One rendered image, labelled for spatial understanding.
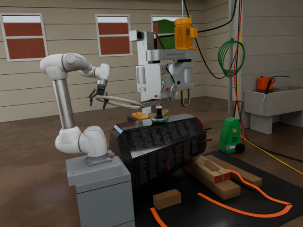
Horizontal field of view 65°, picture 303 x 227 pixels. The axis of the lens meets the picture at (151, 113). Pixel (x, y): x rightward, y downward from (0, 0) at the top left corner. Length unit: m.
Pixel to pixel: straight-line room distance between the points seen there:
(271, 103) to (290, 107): 0.55
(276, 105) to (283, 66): 1.32
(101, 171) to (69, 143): 0.34
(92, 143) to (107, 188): 0.35
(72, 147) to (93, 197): 0.40
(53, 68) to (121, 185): 0.98
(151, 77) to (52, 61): 1.31
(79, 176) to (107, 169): 0.20
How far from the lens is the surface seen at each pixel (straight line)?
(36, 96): 8.77
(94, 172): 1.78
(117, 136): 2.74
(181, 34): 3.33
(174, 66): 3.20
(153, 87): 2.80
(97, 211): 1.91
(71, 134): 1.89
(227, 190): 2.95
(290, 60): 6.51
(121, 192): 1.89
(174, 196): 2.82
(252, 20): 5.69
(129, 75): 9.07
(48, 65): 1.85
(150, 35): 3.74
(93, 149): 1.85
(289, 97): 5.59
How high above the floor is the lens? 1.61
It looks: 12 degrees down
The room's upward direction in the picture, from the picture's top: 4 degrees counter-clockwise
